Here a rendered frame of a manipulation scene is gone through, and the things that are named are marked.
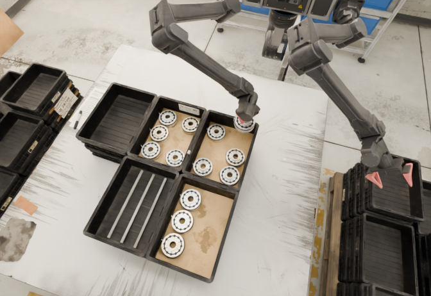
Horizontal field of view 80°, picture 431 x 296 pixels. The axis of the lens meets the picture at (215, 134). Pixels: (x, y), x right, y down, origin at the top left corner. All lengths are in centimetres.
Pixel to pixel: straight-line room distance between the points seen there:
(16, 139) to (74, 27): 179
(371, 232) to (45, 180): 201
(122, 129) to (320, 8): 117
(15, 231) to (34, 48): 243
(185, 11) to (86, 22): 290
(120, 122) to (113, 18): 229
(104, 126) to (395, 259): 193
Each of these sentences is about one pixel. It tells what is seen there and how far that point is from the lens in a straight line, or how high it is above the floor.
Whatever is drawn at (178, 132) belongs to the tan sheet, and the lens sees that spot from 150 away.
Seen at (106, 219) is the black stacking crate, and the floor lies 83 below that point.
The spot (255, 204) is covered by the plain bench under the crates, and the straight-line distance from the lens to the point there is 149.
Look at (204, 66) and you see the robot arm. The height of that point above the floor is 144.
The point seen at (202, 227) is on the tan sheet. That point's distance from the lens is 131.
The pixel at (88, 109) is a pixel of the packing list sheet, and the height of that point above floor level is 70.
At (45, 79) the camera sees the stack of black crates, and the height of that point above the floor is 49.
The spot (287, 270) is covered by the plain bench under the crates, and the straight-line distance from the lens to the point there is 147.
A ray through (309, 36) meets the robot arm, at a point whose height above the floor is 162.
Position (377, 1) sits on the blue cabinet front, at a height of 67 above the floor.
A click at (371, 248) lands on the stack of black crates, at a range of 202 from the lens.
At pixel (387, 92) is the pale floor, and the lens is 327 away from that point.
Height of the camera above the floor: 212
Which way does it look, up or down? 61 degrees down
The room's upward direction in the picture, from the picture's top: 2 degrees clockwise
